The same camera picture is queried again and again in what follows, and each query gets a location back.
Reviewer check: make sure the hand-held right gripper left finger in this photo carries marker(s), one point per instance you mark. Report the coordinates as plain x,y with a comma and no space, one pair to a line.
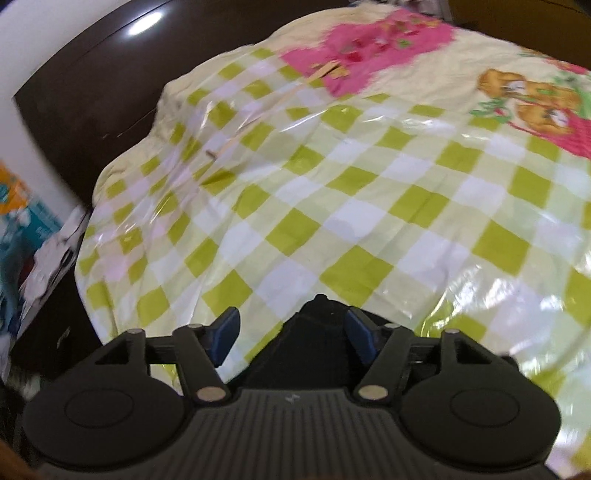
226,333

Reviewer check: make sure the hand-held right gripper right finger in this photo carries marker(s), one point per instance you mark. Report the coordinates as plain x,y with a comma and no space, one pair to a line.
361,333

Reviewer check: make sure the black pants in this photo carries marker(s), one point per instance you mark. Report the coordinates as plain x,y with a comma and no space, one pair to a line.
314,353

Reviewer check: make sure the green checkered plastic tablecloth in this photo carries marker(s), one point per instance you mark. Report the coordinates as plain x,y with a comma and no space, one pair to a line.
369,184

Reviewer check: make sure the colourful printed poster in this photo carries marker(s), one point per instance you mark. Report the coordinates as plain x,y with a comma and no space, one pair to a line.
18,230

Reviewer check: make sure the dark wooden headboard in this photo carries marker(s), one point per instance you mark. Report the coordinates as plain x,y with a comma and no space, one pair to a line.
92,92

